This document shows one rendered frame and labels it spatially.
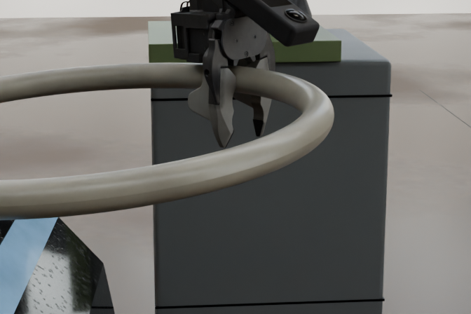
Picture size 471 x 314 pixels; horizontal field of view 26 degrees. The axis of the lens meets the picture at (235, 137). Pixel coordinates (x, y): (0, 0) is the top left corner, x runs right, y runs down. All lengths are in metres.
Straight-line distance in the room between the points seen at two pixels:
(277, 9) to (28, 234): 0.35
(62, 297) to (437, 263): 2.37
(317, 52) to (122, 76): 0.54
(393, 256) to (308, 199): 1.55
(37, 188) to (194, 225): 0.98
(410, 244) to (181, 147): 1.79
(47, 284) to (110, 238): 2.47
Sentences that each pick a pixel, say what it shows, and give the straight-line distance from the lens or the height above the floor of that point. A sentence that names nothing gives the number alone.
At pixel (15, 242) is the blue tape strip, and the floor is 0.81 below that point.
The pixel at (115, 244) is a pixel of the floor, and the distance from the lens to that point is 3.36.
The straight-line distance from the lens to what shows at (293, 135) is 0.86.
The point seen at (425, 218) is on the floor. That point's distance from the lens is 3.66.
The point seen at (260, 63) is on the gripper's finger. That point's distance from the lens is 1.16.
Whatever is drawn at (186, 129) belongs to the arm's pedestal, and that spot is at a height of 0.74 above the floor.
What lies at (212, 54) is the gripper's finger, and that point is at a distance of 1.11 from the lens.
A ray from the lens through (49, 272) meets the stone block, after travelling 0.97.
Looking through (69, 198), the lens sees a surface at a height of 0.90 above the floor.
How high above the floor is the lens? 1.13
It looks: 14 degrees down
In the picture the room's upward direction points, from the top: straight up
